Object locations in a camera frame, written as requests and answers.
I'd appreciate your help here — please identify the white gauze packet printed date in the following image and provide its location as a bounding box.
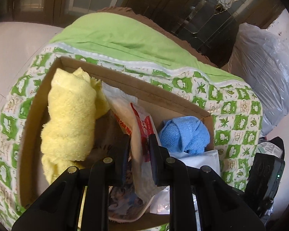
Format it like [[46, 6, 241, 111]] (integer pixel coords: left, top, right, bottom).
[[149, 150, 221, 215]]

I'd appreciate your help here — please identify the red white labelled packet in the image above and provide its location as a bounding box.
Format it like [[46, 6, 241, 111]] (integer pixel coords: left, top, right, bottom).
[[102, 82, 163, 202]]

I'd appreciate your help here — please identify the shallow cardboard box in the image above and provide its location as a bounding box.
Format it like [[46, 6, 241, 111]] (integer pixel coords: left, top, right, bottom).
[[16, 55, 215, 231]]

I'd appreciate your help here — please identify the cartoon print plastic case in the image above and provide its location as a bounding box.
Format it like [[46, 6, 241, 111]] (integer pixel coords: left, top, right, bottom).
[[108, 168, 154, 223]]

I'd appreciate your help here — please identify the blue towel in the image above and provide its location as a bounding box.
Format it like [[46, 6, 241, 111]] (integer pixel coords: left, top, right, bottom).
[[159, 116, 210, 155]]

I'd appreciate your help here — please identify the yellow towel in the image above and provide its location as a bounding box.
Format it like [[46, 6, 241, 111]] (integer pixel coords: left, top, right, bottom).
[[40, 68, 109, 184]]

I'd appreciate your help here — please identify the large clear plastic bag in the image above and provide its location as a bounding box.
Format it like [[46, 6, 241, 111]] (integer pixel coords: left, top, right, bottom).
[[228, 23, 289, 136]]

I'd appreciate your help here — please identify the dark wooden glass door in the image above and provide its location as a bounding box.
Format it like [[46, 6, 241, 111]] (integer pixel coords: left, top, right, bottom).
[[10, 0, 284, 55]]

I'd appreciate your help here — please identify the green white patterned quilt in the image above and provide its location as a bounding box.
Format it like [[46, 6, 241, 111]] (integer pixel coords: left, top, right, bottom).
[[0, 12, 263, 229]]

